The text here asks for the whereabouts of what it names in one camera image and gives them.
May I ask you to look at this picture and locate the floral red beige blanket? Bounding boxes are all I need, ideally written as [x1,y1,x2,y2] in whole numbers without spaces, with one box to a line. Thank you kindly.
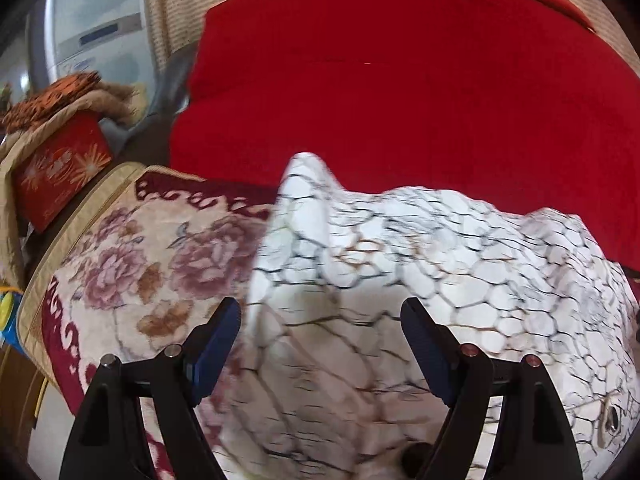
[17,162,281,480]

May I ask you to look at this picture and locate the orange black patterned cloth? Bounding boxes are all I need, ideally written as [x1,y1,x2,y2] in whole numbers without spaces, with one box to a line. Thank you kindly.
[0,72,104,132]

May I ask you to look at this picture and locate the silver standing air conditioner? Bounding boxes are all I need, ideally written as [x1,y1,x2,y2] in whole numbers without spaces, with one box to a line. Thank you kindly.
[27,0,157,107]

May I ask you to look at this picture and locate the red sofa cover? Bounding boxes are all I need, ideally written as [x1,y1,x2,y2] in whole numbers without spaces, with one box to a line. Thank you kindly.
[170,0,640,271]

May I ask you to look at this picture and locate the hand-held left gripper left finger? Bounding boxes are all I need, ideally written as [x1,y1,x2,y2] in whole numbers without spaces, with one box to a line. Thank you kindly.
[59,296,242,480]

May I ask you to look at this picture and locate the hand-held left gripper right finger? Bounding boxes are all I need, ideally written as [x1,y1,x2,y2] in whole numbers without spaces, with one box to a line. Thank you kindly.
[400,297,586,480]

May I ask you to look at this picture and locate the white black crackle-print coat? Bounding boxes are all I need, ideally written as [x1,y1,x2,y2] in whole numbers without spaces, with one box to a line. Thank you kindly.
[200,152,640,480]

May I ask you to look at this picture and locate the blue yellow plastic toy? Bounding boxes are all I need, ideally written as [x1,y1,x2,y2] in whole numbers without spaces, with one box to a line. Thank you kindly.
[0,287,24,349]

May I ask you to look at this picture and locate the red gift box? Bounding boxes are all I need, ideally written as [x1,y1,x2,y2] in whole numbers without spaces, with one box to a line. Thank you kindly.
[11,112,114,232]

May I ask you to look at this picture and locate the dark brown leather sofa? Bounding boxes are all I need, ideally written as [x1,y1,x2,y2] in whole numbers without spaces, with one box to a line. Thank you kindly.
[120,42,202,177]

